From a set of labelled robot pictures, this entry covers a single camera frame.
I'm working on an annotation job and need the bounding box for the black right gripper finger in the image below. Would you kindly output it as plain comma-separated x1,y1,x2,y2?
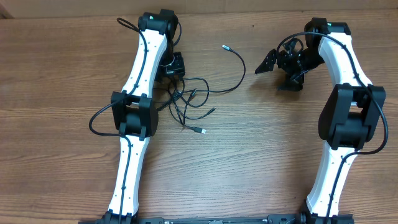
255,49,277,74
277,75,304,91

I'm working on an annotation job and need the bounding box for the black USB cable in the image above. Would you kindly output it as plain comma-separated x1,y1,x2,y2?
183,44,246,94
154,77,217,135

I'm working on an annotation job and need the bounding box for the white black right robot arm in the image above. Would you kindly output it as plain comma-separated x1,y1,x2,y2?
255,17,389,223

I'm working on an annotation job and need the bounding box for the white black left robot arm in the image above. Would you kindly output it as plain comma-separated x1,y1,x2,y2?
99,9,185,223

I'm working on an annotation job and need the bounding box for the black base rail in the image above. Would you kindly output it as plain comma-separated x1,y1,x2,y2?
78,213,355,224

